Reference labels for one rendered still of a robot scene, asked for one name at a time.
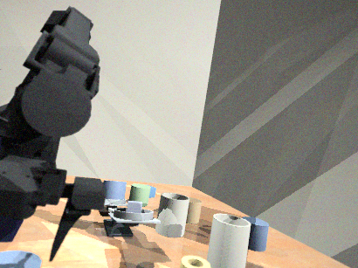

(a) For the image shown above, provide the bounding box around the small blue block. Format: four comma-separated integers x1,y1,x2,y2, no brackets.
149,186,156,198

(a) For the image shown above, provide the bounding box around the white cylinder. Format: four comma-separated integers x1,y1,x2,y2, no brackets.
155,192,189,237
207,214,251,268

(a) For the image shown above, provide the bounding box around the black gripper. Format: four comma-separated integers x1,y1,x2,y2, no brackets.
0,126,107,262

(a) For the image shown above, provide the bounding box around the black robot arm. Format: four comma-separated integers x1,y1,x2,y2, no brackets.
0,5,100,220

